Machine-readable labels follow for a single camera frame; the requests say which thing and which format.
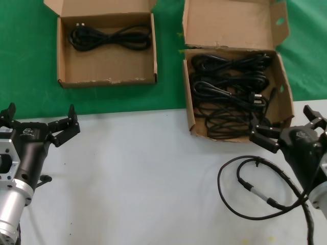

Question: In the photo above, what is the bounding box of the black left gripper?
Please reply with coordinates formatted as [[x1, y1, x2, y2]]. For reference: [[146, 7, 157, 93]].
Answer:
[[0, 102, 81, 189]]

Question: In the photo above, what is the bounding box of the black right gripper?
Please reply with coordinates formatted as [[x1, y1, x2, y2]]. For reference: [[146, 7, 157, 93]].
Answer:
[[249, 104, 327, 192]]

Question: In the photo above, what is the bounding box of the black power cable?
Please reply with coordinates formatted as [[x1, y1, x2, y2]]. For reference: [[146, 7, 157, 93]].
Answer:
[[193, 81, 269, 108], [195, 88, 279, 141], [193, 72, 270, 89], [191, 53, 272, 74], [69, 22, 152, 53]]

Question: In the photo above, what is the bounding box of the shallow brown cardboard box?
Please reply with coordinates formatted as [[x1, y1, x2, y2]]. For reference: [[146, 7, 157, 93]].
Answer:
[[43, 0, 158, 89]]

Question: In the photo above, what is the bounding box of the cardboard box with torn lid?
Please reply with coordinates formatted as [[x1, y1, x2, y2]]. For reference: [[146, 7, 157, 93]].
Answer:
[[181, 0, 295, 142]]

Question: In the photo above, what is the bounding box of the green table cloth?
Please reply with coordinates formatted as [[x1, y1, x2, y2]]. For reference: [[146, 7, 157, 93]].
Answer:
[[0, 0, 327, 119]]

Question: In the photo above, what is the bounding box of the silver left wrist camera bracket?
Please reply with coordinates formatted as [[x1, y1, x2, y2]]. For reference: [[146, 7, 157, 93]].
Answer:
[[0, 139, 21, 190]]

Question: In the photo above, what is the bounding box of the black left wrist cable plug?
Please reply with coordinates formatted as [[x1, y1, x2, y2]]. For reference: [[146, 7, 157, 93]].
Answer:
[[35, 175, 53, 188]]

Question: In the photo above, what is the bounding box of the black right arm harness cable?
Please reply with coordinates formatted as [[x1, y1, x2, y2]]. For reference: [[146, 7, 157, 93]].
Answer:
[[217, 156, 323, 245]]

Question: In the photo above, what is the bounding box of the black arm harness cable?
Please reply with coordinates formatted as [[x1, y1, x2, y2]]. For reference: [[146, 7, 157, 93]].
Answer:
[[217, 156, 323, 245], [15, 222, 22, 245]]

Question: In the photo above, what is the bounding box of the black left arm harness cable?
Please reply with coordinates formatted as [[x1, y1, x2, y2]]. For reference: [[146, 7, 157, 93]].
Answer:
[[15, 222, 22, 245]]

